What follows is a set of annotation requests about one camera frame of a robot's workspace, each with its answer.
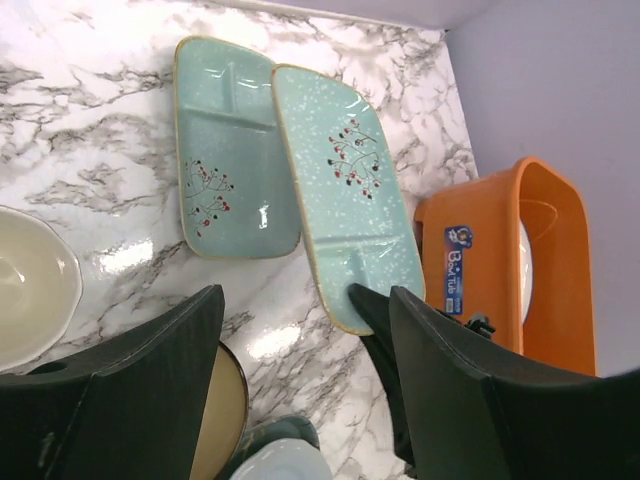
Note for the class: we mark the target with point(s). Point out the floral blossom tray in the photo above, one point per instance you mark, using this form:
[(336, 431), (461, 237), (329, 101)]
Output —
[(292, 426)]

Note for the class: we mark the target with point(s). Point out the mint rectangular dish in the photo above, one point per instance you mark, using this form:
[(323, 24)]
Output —
[(355, 224), (237, 195)]

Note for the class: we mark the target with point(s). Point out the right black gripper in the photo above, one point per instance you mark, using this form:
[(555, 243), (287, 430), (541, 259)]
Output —
[(373, 308)]

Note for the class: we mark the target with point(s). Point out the dark green mug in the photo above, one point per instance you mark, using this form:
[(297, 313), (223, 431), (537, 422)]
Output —
[(41, 287)]

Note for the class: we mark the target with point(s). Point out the brown cream bowl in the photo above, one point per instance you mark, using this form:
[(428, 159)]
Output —
[(224, 417)]

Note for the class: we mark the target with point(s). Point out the light blue scalloped plate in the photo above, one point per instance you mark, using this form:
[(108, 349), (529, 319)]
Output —
[(285, 459)]

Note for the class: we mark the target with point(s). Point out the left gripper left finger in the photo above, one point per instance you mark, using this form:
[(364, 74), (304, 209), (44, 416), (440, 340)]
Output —
[(127, 408)]

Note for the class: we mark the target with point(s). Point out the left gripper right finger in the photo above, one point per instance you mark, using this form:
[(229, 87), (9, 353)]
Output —
[(476, 410)]

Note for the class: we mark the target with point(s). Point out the orange plastic bin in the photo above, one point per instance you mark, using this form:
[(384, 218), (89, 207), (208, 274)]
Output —
[(470, 255)]

